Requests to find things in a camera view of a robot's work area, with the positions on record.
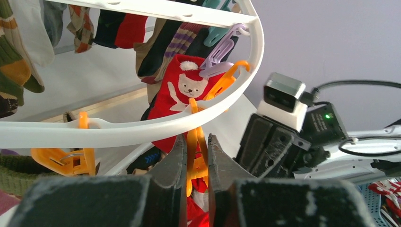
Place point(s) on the black hanging sock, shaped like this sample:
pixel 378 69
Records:
pixel 197 48

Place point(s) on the olive and orange sock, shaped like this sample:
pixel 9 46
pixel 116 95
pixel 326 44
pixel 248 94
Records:
pixel 28 171

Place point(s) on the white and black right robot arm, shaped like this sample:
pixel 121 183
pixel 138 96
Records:
pixel 361 157

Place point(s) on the brown striped hanging sock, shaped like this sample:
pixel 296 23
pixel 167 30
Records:
pixel 17 71

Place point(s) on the argyle brown hanging sock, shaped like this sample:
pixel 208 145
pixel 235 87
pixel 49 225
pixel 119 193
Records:
pixel 8 105

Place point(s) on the red santa hanging sock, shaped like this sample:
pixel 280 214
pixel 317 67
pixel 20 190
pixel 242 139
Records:
pixel 180 83

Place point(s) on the purple striped tan hanging sock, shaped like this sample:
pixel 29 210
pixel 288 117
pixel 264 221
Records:
pixel 174 37

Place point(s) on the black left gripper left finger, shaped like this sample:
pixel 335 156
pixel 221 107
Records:
pixel 167 201

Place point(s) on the orange clothespin clip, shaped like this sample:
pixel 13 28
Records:
pixel 225 80
pixel 197 158
pixel 78 162

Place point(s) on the blue plastic crate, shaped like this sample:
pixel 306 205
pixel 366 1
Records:
pixel 381 213

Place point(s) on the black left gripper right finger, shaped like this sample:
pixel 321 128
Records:
pixel 223 171

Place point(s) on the grey hanging sock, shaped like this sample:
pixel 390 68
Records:
pixel 53 20

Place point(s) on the black sock in basket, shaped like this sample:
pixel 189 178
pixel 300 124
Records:
pixel 145 162

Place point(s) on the red white striped sock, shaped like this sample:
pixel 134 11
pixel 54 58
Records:
pixel 198 205

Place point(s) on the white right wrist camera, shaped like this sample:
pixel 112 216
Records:
pixel 282 101

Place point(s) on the teal clothespin clip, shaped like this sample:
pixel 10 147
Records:
pixel 216 33

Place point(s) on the purple clothespin clip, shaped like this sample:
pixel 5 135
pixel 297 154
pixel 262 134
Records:
pixel 212 65

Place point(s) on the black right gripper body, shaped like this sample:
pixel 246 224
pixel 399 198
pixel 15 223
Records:
pixel 269 149

